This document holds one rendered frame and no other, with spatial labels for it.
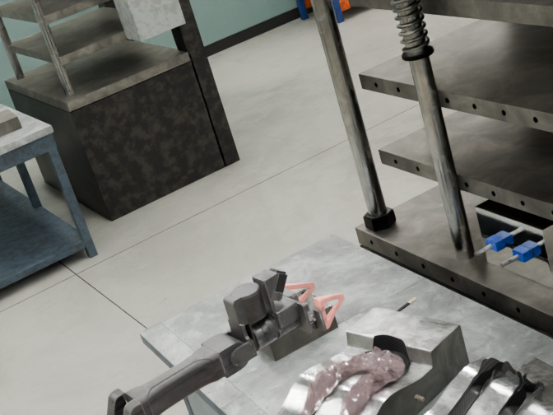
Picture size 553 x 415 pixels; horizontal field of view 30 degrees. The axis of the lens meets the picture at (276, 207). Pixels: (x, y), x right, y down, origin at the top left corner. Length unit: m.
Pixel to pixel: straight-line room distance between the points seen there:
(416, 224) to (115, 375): 1.87
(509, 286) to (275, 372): 0.66
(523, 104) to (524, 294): 0.51
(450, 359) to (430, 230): 0.83
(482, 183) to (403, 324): 0.52
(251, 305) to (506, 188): 0.99
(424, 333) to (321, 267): 0.75
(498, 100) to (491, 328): 0.56
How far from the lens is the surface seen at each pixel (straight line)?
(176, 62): 6.38
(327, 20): 3.07
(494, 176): 2.83
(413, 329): 2.47
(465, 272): 2.92
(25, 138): 5.68
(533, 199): 2.66
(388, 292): 2.88
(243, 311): 1.98
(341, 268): 3.08
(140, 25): 6.01
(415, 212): 3.34
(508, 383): 2.18
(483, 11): 2.58
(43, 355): 5.09
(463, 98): 2.72
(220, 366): 1.96
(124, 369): 4.67
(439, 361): 2.41
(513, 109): 2.57
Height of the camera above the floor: 2.17
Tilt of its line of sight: 22 degrees down
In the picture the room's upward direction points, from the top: 17 degrees counter-clockwise
